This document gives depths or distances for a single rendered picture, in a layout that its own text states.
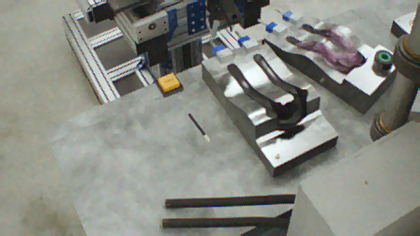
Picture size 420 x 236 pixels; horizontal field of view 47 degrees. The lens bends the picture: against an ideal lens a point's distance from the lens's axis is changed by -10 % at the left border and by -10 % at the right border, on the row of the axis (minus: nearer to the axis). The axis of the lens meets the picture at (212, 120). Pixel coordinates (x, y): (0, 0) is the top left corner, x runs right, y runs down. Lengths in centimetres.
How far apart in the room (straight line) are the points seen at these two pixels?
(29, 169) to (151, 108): 117
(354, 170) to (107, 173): 101
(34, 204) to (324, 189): 204
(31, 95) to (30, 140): 35
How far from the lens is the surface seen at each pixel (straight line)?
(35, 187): 279
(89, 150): 182
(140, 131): 183
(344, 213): 88
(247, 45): 192
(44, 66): 338
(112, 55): 299
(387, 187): 93
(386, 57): 196
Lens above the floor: 223
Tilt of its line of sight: 51 degrees down
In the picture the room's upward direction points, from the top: 2 degrees counter-clockwise
